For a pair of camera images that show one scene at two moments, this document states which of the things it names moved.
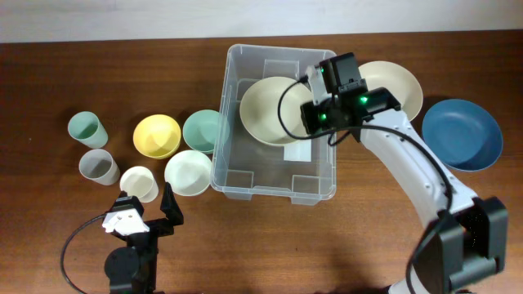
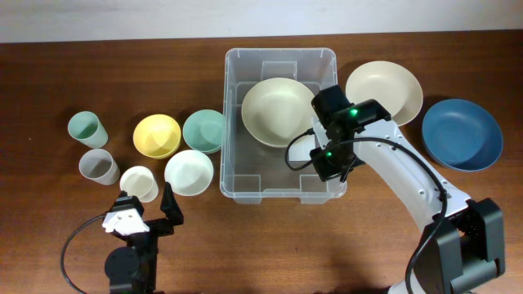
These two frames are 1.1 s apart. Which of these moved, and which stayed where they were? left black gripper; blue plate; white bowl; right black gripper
Moved: right black gripper
Stayed: blue plate; white bowl; left black gripper
